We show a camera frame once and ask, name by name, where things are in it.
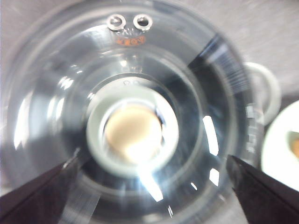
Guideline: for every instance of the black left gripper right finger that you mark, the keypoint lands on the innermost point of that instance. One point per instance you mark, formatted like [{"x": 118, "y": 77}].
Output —
[{"x": 265, "y": 200}]

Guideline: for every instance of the brown potato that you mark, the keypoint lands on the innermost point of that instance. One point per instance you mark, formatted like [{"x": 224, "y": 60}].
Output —
[{"x": 294, "y": 142}]

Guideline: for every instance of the glass steamer lid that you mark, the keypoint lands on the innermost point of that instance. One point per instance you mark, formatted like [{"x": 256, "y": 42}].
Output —
[{"x": 154, "y": 95}]

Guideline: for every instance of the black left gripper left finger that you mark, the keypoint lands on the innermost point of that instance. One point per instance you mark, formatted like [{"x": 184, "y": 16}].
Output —
[{"x": 42, "y": 201}]

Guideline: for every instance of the green plate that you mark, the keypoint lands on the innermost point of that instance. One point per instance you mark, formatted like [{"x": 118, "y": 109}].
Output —
[{"x": 277, "y": 160}]

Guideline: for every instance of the green electric steamer pot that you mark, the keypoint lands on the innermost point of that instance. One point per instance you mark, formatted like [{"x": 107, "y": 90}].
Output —
[{"x": 154, "y": 95}]

